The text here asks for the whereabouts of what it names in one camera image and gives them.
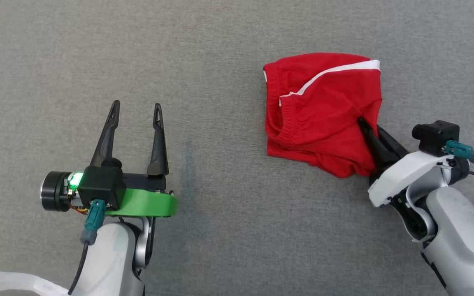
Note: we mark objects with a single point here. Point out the red shorts with white trim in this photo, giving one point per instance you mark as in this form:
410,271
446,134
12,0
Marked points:
323,115

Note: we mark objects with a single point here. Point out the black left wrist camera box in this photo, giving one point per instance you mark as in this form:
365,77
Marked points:
101,185

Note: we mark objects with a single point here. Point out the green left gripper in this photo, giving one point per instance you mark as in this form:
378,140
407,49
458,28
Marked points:
146,203

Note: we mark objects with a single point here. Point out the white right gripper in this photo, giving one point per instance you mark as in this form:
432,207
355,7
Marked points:
401,174

